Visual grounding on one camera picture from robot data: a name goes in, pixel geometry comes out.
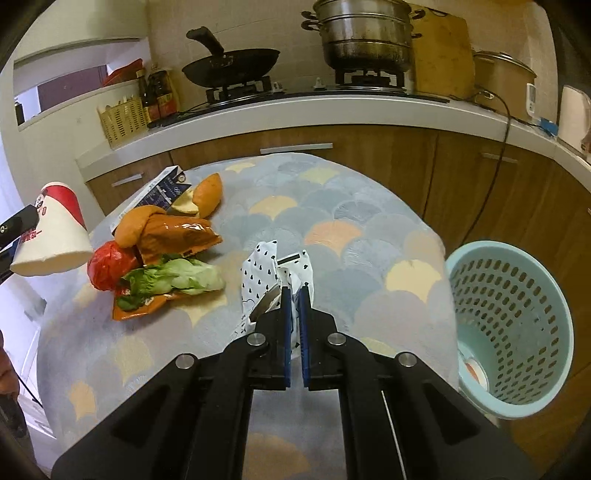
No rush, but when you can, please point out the white black-dotted plastic bag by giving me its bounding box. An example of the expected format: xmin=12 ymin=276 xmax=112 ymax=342
xmin=233 ymin=239 xmax=313 ymax=345

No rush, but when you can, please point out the cream electric kettle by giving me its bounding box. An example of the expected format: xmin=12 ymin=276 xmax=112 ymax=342
xmin=558 ymin=85 xmax=591 ymax=149

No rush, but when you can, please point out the yellow plastic crate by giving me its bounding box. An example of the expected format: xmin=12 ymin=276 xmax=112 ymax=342
xmin=97 ymin=97 xmax=149 ymax=149

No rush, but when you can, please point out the white and red paper cup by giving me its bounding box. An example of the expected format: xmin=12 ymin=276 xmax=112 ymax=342
xmin=10 ymin=181 xmax=93 ymax=278

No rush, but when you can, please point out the small white orange scrap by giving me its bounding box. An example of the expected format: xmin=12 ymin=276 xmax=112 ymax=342
xmin=459 ymin=355 xmax=488 ymax=389

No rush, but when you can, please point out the curved orange peel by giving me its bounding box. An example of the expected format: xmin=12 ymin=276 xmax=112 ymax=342
xmin=173 ymin=173 xmax=225 ymax=220

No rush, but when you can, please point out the white cylindrical roll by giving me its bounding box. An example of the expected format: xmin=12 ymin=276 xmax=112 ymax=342
xmin=110 ymin=166 xmax=191 ymax=232

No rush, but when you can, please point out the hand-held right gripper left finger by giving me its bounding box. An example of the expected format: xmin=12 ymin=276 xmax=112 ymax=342
xmin=51 ymin=286 xmax=293 ymax=480

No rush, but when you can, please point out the black power cable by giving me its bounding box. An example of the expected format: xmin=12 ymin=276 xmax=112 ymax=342
xmin=455 ymin=90 xmax=512 ymax=252

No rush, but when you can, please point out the green lettuce leaf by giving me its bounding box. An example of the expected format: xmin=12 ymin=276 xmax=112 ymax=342
xmin=116 ymin=257 xmax=227 ymax=309

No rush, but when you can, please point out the person's left forearm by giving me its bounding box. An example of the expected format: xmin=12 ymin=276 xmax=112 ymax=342
xmin=0 ymin=330 xmax=20 ymax=398

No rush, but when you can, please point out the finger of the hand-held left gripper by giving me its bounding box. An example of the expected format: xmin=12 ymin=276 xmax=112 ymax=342
xmin=0 ymin=241 xmax=20 ymax=283
xmin=0 ymin=206 xmax=39 ymax=248

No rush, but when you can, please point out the red tomato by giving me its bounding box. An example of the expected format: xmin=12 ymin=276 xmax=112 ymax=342
xmin=88 ymin=241 xmax=142 ymax=291

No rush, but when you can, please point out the large dark sauce bottle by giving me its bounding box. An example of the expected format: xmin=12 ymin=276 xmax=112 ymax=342
xmin=154 ymin=69 xmax=180 ymax=118

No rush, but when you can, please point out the beige rice cooker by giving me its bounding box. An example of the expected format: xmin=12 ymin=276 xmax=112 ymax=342
xmin=471 ymin=50 xmax=539 ymax=116

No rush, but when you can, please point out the black wok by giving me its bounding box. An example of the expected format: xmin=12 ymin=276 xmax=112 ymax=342
xmin=181 ymin=27 xmax=281 ymax=89

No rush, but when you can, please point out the light blue perforated basket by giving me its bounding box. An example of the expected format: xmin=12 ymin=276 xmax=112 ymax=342
xmin=444 ymin=240 xmax=574 ymax=420

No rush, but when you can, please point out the steel steamer pot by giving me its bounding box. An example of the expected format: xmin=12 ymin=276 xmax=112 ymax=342
xmin=301 ymin=0 xmax=424 ymax=75

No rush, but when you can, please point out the black gas stove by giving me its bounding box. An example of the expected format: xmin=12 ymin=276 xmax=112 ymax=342
xmin=148 ymin=69 xmax=451 ymax=130

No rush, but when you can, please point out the orange snack bag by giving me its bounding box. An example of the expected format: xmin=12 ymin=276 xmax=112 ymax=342
xmin=113 ymin=215 xmax=223 ymax=322

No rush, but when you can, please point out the scallop patterned blanket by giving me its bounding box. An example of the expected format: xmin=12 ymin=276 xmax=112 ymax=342
xmin=37 ymin=154 xmax=461 ymax=480

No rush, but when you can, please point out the red plastic package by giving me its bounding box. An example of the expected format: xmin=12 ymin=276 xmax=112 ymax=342
xmin=102 ymin=59 xmax=145 ymax=86

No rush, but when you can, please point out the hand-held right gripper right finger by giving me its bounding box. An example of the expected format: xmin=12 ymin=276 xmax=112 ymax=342
xmin=298 ymin=284 xmax=539 ymax=480

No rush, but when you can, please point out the rounded orange peel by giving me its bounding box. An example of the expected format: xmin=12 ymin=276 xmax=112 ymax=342
xmin=114 ymin=205 xmax=167 ymax=248

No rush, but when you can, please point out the wooden cutting board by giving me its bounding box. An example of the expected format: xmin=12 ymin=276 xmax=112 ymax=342
xmin=409 ymin=4 xmax=476 ymax=100

